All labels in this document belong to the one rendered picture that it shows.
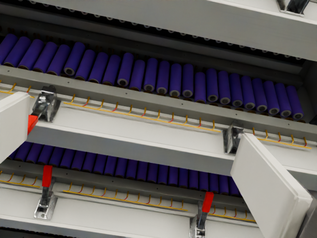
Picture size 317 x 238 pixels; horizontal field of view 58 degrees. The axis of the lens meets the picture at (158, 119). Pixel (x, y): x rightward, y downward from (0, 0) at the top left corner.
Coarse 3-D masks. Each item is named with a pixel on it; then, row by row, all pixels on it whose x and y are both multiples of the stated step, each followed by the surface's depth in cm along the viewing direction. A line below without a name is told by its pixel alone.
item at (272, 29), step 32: (32, 0) 31; (64, 0) 31; (96, 0) 31; (128, 0) 30; (160, 0) 30; (192, 0) 30; (224, 0) 30; (256, 0) 32; (288, 0) 30; (192, 32) 33; (224, 32) 32; (256, 32) 32; (288, 32) 32
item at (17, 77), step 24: (0, 72) 39; (24, 72) 40; (96, 96) 41; (120, 96) 40; (144, 96) 41; (216, 120) 42; (240, 120) 42; (264, 120) 42; (288, 120) 43; (288, 144) 42
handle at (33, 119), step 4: (40, 96) 37; (40, 100) 37; (44, 100) 37; (40, 104) 37; (44, 104) 37; (36, 108) 36; (40, 108) 36; (44, 108) 37; (32, 112) 35; (36, 112) 35; (40, 112) 36; (28, 116) 34; (32, 116) 34; (36, 116) 34; (28, 120) 33; (32, 120) 33; (36, 120) 34; (28, 124) 33; (32, 124) 33; (28, 128) 32; (32, 128) 33; (28, 132) 32
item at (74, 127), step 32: (128, 32) 48; (256, 64) 51; (288, 64) 50; (0, 96) 39; (64, 128) 38; (96, 128) 39; (128, 128) 40; (160, 128) 41; (192, 128) 42; (160, 160) 42; (192, 160) 41; (224, 160) 40; (288, 160) 42
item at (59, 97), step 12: (0, 84) 40; (60, 96) 41; (72, 96) 41; (108, 108) 41; (120, 108) 41; (132, 108) 42; (180, 120) 42; (192, 120) 42; (252, 132) 43; (264, 132) 43; (312, 144) 44
